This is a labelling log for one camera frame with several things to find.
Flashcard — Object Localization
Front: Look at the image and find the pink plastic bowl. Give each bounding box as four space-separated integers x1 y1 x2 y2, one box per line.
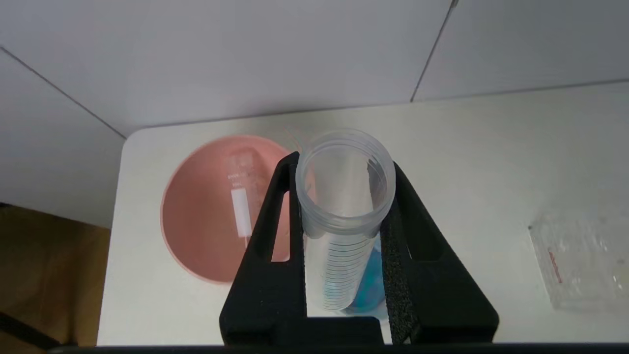
161 135 306 285

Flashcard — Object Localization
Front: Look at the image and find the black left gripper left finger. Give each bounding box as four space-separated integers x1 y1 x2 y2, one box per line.
220 151 308 345

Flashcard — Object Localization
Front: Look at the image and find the test tube with blue pigment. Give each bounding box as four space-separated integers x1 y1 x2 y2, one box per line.
295 129 397 315

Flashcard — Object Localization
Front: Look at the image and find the test tube with red pigment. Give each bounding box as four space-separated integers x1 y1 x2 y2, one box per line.
224 147 267 252

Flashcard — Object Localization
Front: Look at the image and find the clear acrylic test tube rack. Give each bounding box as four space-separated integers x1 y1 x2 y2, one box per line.
528 206 629 311

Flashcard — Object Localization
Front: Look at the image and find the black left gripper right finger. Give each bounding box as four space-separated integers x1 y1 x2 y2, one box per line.
379 162 500 345

